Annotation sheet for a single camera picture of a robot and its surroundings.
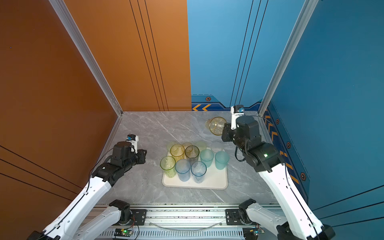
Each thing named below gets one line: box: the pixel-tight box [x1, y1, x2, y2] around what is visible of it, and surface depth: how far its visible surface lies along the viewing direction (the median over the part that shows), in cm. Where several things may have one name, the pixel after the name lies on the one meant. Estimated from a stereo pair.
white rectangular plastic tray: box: [162, 163, 228, 190], surface depth 86 cm
